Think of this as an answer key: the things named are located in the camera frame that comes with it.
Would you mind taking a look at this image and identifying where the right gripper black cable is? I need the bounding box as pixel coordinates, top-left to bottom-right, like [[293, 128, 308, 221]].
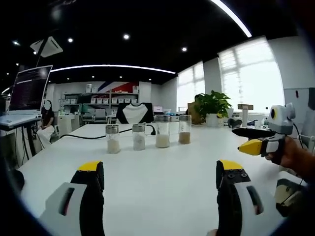
[[292, 122, 305, 149]]

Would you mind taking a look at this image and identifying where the black office chair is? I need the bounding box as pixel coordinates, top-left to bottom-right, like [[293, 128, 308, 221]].
[[274, 177, 309, 218]]

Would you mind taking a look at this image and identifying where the tall seasoning bottle cream powder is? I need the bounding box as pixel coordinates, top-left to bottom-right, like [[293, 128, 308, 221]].
[[155, 115, 171, 149]]

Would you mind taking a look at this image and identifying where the tall seasoning bottle brown powder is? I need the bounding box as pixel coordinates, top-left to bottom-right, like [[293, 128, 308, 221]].
[[178, 115, 192, 145]]

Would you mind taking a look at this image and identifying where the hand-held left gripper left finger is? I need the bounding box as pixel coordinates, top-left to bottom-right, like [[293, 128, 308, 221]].
[[38, 160, 105, 236]]

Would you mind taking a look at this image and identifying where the ceiling air conditioner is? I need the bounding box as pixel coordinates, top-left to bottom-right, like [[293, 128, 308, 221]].
[[30, 36, 64, 59]]

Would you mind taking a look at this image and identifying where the white side desk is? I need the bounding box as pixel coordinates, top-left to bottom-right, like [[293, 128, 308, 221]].
[[0, 113, 43, 132]]

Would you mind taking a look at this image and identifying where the storage shelf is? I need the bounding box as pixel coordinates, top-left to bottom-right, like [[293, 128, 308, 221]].
[[61, 84, 140, 117]]

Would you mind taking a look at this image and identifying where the cardboard box on white stand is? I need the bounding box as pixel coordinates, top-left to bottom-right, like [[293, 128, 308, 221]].
[[237, 103, 254, 128]]

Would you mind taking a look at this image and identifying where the green potted plant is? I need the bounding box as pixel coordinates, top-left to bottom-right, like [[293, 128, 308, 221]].
[[194, 90, 233, 128]]

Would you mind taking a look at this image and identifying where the black cable on table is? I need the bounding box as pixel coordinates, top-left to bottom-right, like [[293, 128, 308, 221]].
[[60, 124, 157, 140]]

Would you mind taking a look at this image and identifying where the person's right hand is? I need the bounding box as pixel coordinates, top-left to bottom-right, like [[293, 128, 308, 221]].
[[266, 136, 315, 178]]

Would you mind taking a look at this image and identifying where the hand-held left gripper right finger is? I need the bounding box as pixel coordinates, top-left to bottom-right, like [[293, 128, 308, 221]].
[[216, 159, 267, 236]]

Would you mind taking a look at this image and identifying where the chair with black-white jacket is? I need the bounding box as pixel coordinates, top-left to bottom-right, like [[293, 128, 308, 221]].
[[116, 102, 155, 124]]

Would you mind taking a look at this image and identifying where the row of white storage boxes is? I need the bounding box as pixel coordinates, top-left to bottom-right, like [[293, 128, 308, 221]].
[[90, 97, 138, 104]]

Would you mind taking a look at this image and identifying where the short seasoning bottle white powder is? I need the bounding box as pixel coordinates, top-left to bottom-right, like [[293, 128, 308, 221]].
[[132, 123, 147, 151]]

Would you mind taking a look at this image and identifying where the brown paper bag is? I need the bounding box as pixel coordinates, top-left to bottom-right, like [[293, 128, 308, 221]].
[[186, 94, 200, 124]]

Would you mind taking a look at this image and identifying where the open laptop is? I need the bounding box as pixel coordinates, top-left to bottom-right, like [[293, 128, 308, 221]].
[[8, 64, 54, 117]]

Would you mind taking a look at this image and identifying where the short seasoning bottle beige powder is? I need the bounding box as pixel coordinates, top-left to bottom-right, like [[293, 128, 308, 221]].
[[105, 124, 121, 154]]

